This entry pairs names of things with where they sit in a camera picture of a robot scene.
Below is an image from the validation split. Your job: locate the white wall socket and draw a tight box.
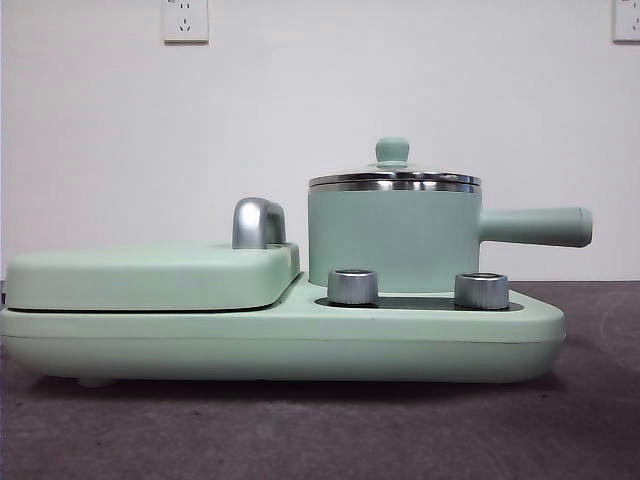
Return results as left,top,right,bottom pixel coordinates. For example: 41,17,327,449
612,0,640,44
162,0,210,45

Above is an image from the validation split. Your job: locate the mint green pot with handle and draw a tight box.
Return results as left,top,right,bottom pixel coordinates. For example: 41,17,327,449
306,178,595,297

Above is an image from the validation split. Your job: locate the glass lid with green knob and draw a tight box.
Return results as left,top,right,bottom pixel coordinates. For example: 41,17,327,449
306,137,483,186

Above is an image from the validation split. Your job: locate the silver control knob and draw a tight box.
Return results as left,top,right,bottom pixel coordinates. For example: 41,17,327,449
327,269,380,307
453,273,511,310

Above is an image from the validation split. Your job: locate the silver grill cover handle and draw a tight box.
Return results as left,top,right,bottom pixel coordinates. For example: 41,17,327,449
232,197,288,251

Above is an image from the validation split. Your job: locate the mint green grill cover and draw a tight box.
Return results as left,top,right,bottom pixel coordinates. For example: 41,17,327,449
4,242,304,314

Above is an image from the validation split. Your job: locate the mint green breakfast machine base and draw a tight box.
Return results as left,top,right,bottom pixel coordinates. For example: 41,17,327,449
0,273,568,389

